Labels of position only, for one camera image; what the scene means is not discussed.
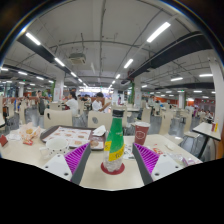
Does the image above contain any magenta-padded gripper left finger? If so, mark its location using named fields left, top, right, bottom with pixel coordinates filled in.
left=42, top=142, right=92, bottom=186

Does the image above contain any group of ceiling lights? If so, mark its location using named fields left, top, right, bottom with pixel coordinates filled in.
left=0, top=21, right=214, bottom=101

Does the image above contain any dark tray with paper liner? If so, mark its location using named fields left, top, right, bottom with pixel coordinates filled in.
left=39, top=125, right=108, bottom=151

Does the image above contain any clear plastic bag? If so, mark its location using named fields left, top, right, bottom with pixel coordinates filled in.
left=166, top=151, right=197, bottom=168

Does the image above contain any crumpled food wrapper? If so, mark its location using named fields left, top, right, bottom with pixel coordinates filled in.
left=18, top=122, right=43, bottom=146

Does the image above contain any ceiling air conditioner unit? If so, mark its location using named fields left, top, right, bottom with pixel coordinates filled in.
left=68, top=52, right=87, bottom=65

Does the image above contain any beige table with condiments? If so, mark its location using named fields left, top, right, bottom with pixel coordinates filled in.
left=192, top=120, right=224, bottom=158

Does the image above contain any red paper cup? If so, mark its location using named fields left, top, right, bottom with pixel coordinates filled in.
left=134, top=121, right=151, bottom=146

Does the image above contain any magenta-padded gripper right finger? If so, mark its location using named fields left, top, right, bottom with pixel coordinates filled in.
left=131, top=142, right=184, bottom=186

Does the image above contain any green drink bottle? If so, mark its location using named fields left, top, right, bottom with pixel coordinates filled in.
left=102, top=109, right=126, bottom=173

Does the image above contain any white napkin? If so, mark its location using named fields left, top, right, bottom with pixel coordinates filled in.
left=92, top=124, right=108, bottom=138

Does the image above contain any group of beige chairs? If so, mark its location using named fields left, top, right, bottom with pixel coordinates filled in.
left=9, top=99, right=214, bottom=141

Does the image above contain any white printed leaflet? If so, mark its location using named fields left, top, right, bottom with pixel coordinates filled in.
left=122, top=143, right=137, bottom=160

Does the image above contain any small red sachet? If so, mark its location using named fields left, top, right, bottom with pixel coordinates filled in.
left=151, top=146, right=164, bottom=155

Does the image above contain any white polka-dot mug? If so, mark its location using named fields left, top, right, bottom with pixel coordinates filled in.
left=39, top=137, right=70, bottom=159

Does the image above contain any flat round red coaster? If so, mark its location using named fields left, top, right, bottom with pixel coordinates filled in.
left=100, top=162, right=126, bottom=176

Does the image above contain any person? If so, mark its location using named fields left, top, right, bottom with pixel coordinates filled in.
left=92, top=92, right=112, bottom=113
left=64, top=91, right=80, bottom=118
left=36, top=89, right=47, bottom=116

